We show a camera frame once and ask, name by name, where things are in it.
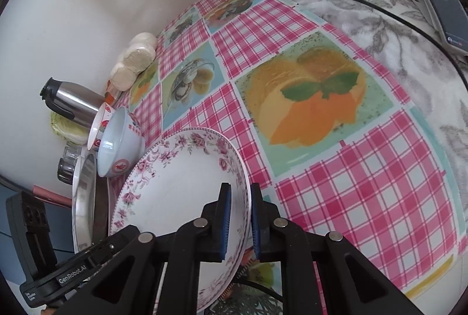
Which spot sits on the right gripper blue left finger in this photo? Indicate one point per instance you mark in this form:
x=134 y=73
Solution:
x=223 y=213

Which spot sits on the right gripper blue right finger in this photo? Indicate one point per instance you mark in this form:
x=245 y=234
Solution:
x=255 y=218

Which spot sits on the floral pink rimmed plate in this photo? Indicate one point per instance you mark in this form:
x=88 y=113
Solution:
x=170 y=185

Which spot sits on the light blue round bowl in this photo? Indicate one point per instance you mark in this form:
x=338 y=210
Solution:
x=122 y=145

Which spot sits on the large steel round tray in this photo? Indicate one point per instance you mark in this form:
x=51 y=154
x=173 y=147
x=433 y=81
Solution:
x=83 y=199

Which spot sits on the pink checkered tablecloth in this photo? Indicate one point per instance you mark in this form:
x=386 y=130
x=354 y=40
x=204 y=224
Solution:
x=324 y=129

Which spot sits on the dark tinted glass cup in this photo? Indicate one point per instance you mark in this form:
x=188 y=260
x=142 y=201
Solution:
x=66 y=169

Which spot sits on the clear glass cup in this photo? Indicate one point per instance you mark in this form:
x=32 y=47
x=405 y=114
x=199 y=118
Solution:
x=72 y=152

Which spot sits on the napa cabbage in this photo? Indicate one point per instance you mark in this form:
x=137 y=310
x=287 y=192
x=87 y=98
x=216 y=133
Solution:
x=68 y=130

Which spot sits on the orange snack packet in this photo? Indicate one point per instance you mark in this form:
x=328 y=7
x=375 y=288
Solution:
x=112 y=94

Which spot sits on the bag of white buns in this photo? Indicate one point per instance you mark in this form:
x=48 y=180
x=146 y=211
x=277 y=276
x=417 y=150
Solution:
x=139 y=54

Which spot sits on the steel thermos jug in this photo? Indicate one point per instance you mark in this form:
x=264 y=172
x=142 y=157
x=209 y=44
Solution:
x=72 y=101

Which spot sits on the smartphone on stand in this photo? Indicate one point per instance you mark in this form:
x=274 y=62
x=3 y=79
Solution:
x=449 y=18

